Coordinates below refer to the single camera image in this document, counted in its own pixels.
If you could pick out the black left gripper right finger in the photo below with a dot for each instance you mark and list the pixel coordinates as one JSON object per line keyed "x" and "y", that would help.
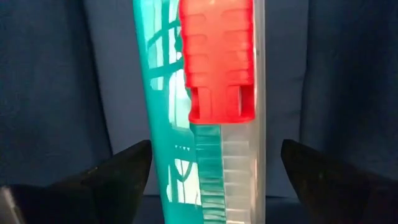
{"x": 342, "y": 199}

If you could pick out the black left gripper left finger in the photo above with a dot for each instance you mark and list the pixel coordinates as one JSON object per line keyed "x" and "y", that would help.
{"x": 93, "y": 196}

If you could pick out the navy white striped fabric basket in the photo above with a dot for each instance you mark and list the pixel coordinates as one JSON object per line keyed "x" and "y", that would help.
{"x": 46, "y": 93}

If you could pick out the teal case with red latches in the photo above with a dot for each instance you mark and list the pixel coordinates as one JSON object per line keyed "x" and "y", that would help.
{"x": 217, "y": 62}

